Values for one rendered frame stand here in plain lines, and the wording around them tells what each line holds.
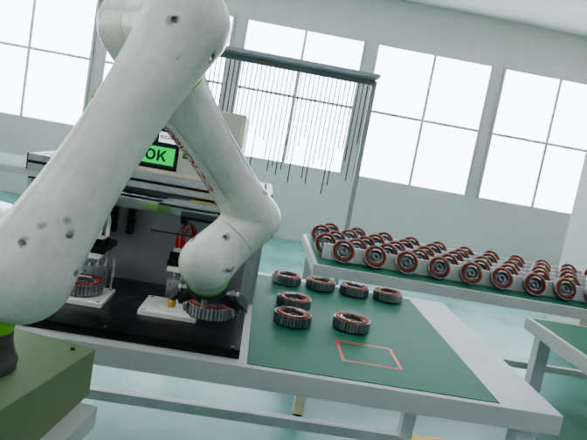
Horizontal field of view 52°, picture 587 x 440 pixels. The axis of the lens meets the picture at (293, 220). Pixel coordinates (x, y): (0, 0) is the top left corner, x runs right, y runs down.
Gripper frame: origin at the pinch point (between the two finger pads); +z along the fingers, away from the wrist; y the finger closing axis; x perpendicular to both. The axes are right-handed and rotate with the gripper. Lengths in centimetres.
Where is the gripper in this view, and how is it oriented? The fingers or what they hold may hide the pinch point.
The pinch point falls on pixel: (210, 306)
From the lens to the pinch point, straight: 152.2
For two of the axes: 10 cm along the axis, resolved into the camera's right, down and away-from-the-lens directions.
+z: -1.1, 3.8, 9.2
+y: 9.9, 1.6, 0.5
